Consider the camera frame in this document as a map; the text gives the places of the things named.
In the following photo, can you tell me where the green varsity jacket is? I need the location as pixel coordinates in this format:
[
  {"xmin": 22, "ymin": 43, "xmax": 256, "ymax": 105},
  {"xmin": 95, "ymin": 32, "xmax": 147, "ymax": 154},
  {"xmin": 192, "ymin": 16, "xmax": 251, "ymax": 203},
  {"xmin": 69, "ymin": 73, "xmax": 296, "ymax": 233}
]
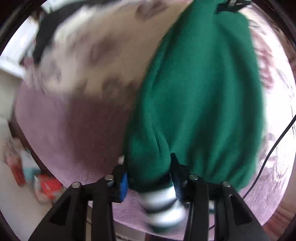
[{"xmin": 125, "ymin": 1, "xmax": 263, "ymax": 230}]

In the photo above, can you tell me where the floral bed blanket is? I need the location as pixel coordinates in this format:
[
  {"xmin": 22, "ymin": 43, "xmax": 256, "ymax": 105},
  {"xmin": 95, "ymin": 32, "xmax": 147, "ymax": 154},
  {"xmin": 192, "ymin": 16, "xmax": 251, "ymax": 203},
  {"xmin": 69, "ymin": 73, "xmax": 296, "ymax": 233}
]
[{"xmin": 15, "ymin": 1, "xmax": 295, "ymax": 240}]

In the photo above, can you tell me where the black leather jacket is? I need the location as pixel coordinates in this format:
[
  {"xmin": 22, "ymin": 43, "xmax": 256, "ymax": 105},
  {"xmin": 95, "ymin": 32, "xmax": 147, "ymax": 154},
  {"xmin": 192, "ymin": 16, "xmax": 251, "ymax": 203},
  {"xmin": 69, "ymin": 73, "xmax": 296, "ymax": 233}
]
[{"xmin": 33, "ymin": 0, "xmax": 110, "ymax": 64}]

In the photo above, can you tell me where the black cable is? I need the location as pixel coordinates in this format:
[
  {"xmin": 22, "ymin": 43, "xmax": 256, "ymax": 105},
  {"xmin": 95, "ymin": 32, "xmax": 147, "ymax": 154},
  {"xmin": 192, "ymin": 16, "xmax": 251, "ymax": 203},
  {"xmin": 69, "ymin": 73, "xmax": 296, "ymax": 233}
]
[{"xmin": 208, "ymin": 113, "xmax": 296, "ymax": 232}]

